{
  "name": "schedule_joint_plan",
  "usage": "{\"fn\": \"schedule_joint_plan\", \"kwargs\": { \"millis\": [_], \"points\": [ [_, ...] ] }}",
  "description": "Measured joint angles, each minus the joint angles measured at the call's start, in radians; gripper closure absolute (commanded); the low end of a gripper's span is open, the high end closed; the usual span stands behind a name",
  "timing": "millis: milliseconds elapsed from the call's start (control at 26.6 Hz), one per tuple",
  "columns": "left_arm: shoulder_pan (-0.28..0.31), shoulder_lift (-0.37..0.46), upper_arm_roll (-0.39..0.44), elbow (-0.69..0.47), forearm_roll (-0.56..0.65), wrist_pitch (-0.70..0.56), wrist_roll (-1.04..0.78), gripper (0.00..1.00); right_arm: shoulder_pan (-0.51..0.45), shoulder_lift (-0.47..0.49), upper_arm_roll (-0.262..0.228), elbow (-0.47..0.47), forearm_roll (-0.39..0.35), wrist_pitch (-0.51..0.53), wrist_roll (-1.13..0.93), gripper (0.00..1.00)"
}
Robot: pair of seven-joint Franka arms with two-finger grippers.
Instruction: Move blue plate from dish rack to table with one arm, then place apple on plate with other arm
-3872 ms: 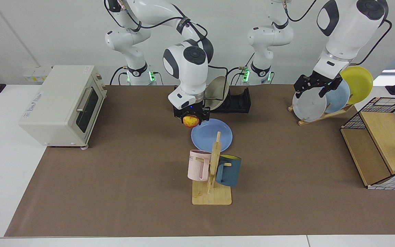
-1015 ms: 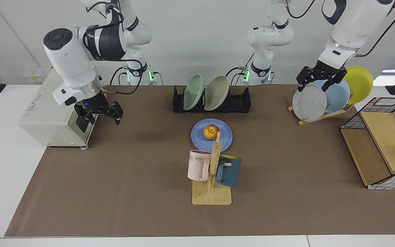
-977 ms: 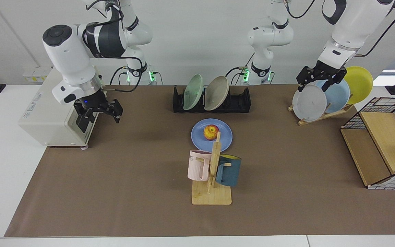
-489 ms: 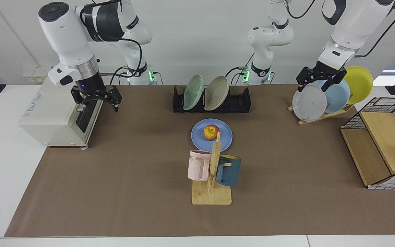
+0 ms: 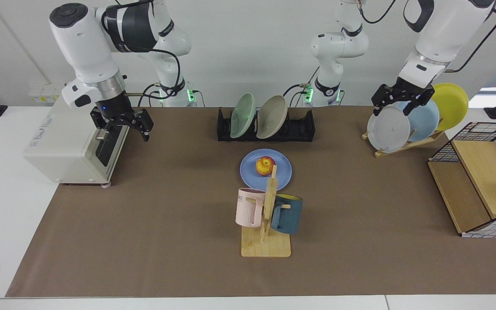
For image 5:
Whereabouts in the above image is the red yellow apple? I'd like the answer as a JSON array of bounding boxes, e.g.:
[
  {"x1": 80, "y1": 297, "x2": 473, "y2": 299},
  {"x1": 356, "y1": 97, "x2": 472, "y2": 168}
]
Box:
[{"x1": 255, "y1": 156, "x2": 276, "y2": 177}]

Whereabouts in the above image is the black base cable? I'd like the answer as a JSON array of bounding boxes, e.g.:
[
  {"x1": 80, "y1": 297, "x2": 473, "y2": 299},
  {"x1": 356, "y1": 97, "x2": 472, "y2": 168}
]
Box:
[{"x1": 282, "y1": 83, "x2": 313, "y2": 108}]

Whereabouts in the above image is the yellow plate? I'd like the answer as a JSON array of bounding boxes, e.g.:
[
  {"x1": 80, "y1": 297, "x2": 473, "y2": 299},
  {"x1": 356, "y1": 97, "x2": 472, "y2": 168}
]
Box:
[{"x1": 423, "y1": 83, "x2": 469, "y2": 131}]

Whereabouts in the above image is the green plate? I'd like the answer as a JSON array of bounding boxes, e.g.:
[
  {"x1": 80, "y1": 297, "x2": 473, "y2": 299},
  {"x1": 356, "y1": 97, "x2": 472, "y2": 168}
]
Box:
[{"x1": 230, "y1": 93, "x2": 256, "y2": 139}]

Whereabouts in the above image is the brown table cloth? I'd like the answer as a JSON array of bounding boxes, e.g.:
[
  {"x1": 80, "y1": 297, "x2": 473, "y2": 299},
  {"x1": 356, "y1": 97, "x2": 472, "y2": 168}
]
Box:
[{"x1": 6, "y1": 106, "x2": 496, "y2": 298}]

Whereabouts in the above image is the pale toaster oven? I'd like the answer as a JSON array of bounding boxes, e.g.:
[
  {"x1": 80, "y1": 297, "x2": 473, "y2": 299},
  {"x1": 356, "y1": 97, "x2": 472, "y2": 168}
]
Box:
[{"x1": 23, "y1": 82, "x2": 130, "y2": 186}]

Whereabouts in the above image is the grey plate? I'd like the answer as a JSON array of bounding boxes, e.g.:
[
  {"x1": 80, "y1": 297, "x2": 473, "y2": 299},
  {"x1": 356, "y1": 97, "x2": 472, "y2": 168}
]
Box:
[{"x1": 367, "y1": 106, "x2": 411, "y2": 153}]

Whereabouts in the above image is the wooden plate rack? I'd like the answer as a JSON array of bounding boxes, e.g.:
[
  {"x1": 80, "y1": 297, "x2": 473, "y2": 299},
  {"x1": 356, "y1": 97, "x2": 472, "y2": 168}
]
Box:
[{"x1": 361, "y1": 129, "x2": 445, "y2": 158}]

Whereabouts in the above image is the wooden cup stand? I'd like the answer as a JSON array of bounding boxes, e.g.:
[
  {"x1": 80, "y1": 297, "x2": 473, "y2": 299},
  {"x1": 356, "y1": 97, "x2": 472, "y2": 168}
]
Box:
[{"x1": 241, "y1": 165, "x2": 291, "y2": 258}]

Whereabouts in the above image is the pale blue plate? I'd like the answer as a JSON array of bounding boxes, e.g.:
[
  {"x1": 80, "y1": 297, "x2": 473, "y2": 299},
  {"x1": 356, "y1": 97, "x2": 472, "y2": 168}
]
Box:
[{"x1": 397, "y1": 97, "x2": 440, "y2": 142}]

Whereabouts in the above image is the black dish rack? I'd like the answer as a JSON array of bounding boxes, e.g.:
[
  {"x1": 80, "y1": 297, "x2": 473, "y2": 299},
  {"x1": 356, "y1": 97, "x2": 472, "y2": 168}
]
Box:
[{"x1": 217, "y1": 108, "x2": 316, "y2": 142}]

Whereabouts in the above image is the wire basket with wooden floor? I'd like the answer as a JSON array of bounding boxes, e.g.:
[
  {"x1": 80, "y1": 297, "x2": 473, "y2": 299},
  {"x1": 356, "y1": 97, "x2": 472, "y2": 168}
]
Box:
[{"x1": 428, "y1": 122, "x2": 496, "y2": 239}]

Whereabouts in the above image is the pink cup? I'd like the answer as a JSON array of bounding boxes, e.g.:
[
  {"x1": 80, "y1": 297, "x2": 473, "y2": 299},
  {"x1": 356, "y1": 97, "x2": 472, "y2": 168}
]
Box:
[{"x1": 236, "y1": 188, "x2": 267, "y2": 227}]

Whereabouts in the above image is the dark teal cup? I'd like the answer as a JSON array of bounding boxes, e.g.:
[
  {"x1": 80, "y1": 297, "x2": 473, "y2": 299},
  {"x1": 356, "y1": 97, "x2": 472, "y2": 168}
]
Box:
[{"x1": 270, "y1": 194, "x2": 304, "y2": 235}]

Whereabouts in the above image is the beige plate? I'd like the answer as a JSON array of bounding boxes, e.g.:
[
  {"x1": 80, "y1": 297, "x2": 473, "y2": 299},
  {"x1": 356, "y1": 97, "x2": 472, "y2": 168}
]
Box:
[{"x1": 257, "y1": 95, "x2": 288, "y2": 139}]

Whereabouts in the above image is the white wall socket box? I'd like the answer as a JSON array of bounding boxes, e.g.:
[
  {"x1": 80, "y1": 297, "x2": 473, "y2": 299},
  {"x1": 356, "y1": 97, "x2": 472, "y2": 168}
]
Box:
[{"x1": 28, "y1": 83, "x2": 66, "y2": 104}]

